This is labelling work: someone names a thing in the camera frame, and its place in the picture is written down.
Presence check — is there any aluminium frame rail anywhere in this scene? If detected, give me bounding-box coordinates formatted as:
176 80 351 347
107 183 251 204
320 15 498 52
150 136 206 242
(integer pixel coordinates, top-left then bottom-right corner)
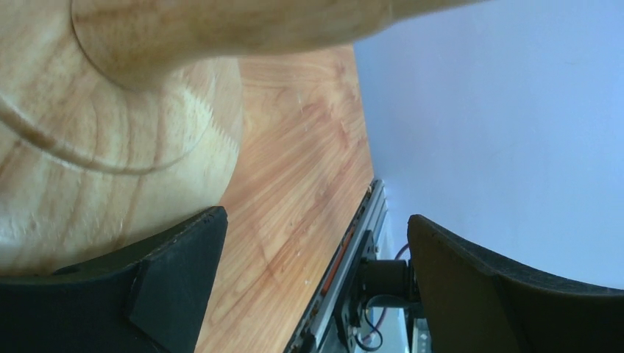
283 179 387 353

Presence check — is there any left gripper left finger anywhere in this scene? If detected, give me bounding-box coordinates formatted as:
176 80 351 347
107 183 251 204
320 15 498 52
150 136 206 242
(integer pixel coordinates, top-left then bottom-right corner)
1 207 228 352

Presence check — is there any wooden hat stand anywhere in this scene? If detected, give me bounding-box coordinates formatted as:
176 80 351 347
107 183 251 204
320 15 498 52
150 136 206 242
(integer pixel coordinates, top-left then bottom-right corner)
1 1 459 276

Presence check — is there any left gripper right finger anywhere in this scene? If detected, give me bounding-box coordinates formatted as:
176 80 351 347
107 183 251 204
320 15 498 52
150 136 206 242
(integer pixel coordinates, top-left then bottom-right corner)
407 215 623 352

